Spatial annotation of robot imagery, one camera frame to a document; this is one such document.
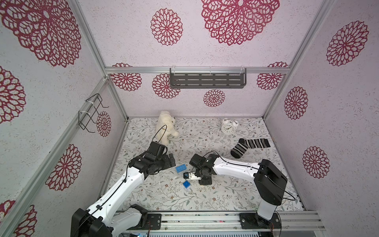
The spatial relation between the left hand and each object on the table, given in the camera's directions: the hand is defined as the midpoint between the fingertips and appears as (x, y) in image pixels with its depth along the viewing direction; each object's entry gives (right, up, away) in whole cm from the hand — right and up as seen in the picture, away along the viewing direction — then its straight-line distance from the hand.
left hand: (167, 163), depth 80 cm
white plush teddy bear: (-4, +20, +14) cm, 25 cm away
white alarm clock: (+40, +21, +24) cm, 51 cm away
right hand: (+19, -9, +6) cm, 21 cm away
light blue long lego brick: (+6, -5, +12) cm, 15 cm away
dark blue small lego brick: (+10, -13, +5) cm, 17 cm away
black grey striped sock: (+51, +8, +23) cm, 56 cm away
